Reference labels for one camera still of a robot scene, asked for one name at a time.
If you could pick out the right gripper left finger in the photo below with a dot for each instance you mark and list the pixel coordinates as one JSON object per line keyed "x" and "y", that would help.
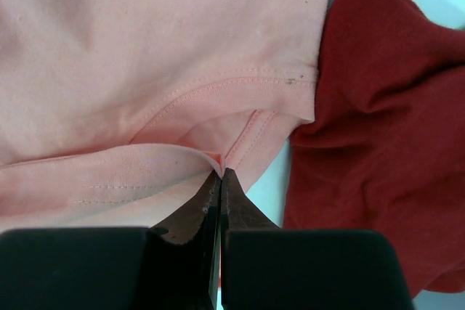
{"x": 172, "y": 265}

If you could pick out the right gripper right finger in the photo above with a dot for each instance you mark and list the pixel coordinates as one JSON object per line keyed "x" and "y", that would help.
{"x": 266, "y": 267}

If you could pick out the pink t shirt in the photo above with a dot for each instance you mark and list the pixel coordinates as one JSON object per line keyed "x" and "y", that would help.
{"x": 113, "y": 112}

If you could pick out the red t shirt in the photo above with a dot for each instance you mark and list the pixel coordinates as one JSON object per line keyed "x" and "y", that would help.
{"x": 386, "y": 149}

